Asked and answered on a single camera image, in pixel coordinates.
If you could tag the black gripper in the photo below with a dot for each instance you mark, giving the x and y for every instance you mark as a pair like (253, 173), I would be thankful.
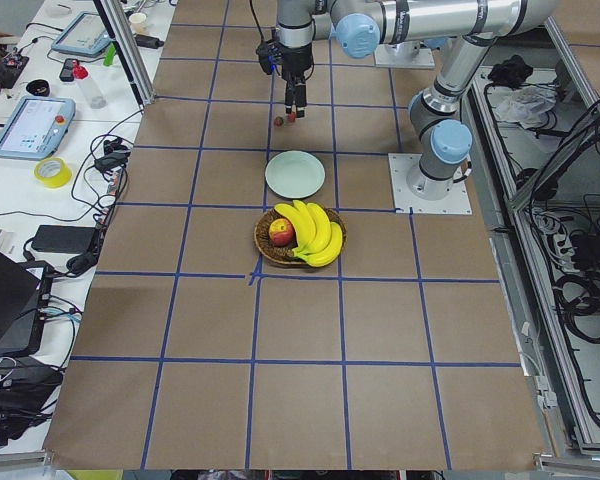
(298, 62)

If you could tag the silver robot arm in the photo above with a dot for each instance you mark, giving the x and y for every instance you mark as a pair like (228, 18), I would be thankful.
(402, 34)

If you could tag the light green plate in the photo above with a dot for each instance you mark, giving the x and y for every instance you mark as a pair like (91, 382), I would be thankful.
(294, 174)

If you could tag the red yellow apple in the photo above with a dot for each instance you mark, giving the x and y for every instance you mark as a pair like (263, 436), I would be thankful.
(281, 232)

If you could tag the top yellow banana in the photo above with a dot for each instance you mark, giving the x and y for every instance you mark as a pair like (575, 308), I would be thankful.
(300, 222)

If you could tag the yellow banana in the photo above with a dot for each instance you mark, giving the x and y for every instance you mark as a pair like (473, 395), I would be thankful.
(330, 252)
(300, 222)
(310, 235)
(322, 225)

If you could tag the brown wicker basket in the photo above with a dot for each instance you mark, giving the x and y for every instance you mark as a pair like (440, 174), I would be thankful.
(284, 255)

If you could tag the bottom yellow banana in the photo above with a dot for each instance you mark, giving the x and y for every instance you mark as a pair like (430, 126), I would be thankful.
(330, 252)

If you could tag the paper cup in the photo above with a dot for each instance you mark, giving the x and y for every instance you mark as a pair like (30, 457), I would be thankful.
(139, 23)

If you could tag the green marker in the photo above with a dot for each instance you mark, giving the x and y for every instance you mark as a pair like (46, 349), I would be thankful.
(109, 55)

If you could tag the clear squeeze bottle red cap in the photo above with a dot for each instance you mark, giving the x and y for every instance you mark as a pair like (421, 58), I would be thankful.
(88, 87)

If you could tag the teach pendant tablet far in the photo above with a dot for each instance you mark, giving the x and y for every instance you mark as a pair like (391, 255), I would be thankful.
(85, 36)

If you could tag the teach pendant tablet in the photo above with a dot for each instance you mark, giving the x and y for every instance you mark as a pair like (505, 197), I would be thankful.
(36, 127)
(85, 36)

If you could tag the black remote device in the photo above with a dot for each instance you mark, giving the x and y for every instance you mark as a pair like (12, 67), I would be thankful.
(66, 75)

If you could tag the yellow tape roll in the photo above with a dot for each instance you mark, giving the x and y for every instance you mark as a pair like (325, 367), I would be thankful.
(52, 172)

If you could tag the teach pendant tablet near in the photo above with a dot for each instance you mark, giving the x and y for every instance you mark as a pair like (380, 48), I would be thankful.
(36, 127)

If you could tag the black power adapter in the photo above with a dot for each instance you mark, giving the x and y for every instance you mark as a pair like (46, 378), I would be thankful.
(63, 239)

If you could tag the black laptop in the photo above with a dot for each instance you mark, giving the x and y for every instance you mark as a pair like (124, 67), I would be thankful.
(24, 293)

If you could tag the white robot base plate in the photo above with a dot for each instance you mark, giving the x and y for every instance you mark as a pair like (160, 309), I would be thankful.
(415, 193)

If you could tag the aluminium frame post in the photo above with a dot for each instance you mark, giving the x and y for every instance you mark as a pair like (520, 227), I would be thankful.
(117, 26)

